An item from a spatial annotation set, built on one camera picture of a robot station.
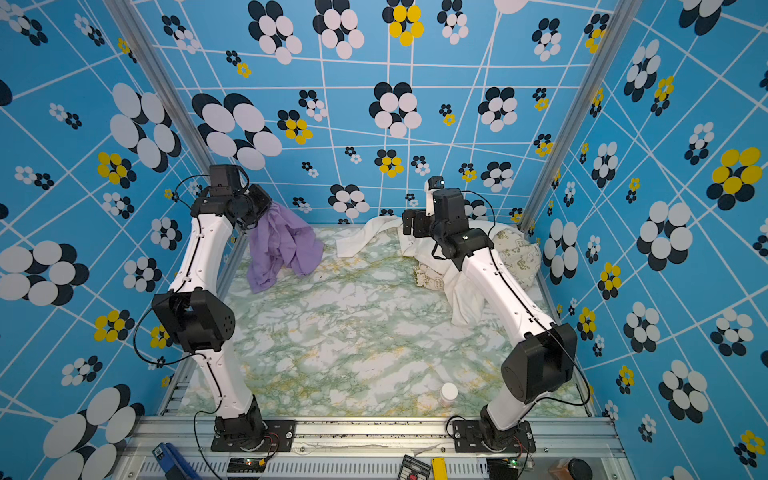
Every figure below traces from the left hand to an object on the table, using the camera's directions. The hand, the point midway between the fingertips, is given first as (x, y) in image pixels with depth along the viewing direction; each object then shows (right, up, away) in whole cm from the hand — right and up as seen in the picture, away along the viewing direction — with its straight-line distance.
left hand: (273, 195), depth 87 cm
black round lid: (+75, -62, -26) cm, 101 cm away
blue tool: (-14, -65, -20) cm, 70 cm away
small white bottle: (+50, -52, -14) cm, 73 cm away
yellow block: (+46, -67, -19) cm, 84 cm away
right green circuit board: (+61, -68, -18) cm, 93 cm away
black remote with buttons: (+41, -67, -19) cm, 81 cm away
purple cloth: (-1, -13, +9) cm, 15 cm away
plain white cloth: (+34, -10, +31) cm, 47 cm away
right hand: (+44, -6, -7) cm, 45 cm away
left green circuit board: (0, -69, -15) cm, 71 cm away
